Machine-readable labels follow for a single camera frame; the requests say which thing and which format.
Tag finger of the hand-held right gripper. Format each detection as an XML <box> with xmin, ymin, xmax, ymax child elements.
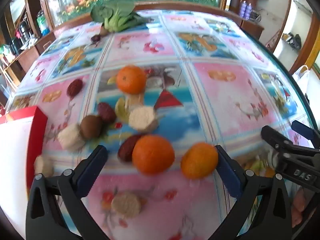
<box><xmin>291</xmin><ymin>120</ymin><xmax>320</xmax><ymax>148</ymax></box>
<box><xmin>261</xmin><ymin>126</ymin><xmax>320</xmax><ymax>160</ymax></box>

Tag dark shoes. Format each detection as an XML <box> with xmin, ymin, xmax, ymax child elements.
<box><xmin>287</xmin><ymin>32</ymin><xmax>303</xmax><ymax>49</ymax></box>

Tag red date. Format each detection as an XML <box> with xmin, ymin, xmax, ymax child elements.
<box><xmin>117</xmin><ymin>134</ymin><xmax>143</xmax><ymax>162</ymax></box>
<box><xmin>66</xmin><ymin>79</ymin><xmax>83</xmax><ymax>98</ymax></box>
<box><xmin>97</xmin><ymin>102</ymin><xmax>117</xmax><ymax>123</ymax></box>

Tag black kettle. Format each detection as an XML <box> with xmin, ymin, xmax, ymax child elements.
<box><xmin>17</xmin><ymin>20</ymin><xmax>32</xmax><ymax>43</ymax></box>

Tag red box with white inside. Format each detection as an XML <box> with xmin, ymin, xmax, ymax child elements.
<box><xmin>0</xmin><ymin>106</ymin><xmax>48</xmax><ymax>205</ymax></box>

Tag green bok choy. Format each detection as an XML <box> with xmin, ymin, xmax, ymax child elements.
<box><xmin>90</xmin><ymin>0</ymin><xmax>148</xmax><ymax>33</ymax></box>

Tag green plastic bottle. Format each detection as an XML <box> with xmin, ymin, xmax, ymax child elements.
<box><xmin>36</xmin><ymin>10</ymin><xmax>50</xmax><ymax>37</ymax></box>

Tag person's right hand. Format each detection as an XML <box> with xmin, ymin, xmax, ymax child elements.
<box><xmin>291</xmin><ymin>187</ymin><xmax>313</xmax><ymax>228</ymax></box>

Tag orange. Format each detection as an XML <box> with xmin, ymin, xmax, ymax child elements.
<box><xmin>180</xmin><ymin>142</ymin><xmax>219</xmax><ymax>179</ymax></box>
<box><xmin>132</xmin><ymin>134</ymin><xmax>175</xmax><ymax>175</ymax></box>
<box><xmin>116</xmin><ymin>65</ymin><xmax>147</xmax><ymax>95</ymax></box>

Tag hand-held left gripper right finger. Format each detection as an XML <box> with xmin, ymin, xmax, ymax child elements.
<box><xmin>215</xmin><ymin>144</ymin><xmax>293</xmax><ymax>240</ymax></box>

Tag brown kiwi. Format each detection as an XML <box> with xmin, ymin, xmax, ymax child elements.
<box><xmin>80</xmin><ymin>115</ymin><xmax>103</xmax><ymax>139</ymax></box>

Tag white plastic bag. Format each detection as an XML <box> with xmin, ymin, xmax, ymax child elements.
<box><xmin>292</xmin><ymin>65</ymin><xmax>313</xmax><ymax>98</ymax></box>

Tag pale cylindrical food chunk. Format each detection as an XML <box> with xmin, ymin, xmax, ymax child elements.
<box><xmin>57</xmin><ymin>124</ymin><xmax>85</xmax><ymax>150</ymax></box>
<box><xmin>34</xmin><ymin>155</ymin><xmax>54</xmax><ymax>177</ymax></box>
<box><xmin>128</xmin><ymin>106</ymin><xmax>159</xmax><ymax>133</ymax></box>
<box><xmin>111</xmin><ymin>191</ymin><xmax>143</xmax><ymax>218</ymax></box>

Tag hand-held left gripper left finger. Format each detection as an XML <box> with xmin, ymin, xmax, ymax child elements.
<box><xmin>25</xmin><ymin>145</ymin><xmax>110</xmax><ymax>240</ymax></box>

